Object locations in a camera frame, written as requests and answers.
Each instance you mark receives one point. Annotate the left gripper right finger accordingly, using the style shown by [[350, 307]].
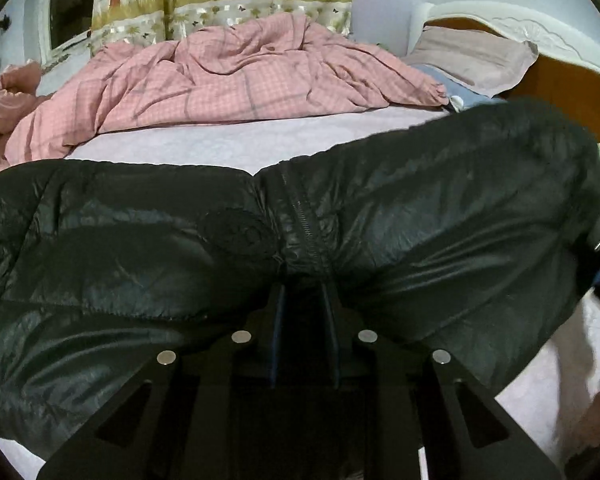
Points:
[[406, 411]]

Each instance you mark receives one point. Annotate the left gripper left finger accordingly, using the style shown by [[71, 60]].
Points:
[[169, 420]]

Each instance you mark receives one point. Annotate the black puffer jacket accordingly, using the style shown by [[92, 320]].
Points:
[[280, 259]]

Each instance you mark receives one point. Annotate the pink bed sheet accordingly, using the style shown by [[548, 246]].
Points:
[[240, 140]]

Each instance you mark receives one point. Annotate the white and brown headboard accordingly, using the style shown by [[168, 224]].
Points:
[[567, 72]]

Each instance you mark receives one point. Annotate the blue daisy pillow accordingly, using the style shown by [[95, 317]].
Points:
[[460, 97]]

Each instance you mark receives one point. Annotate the pink plaid quilt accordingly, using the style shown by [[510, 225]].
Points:
[[280, 67]]

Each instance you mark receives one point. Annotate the window with white frame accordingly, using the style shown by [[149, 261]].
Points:
[[64, 23]]

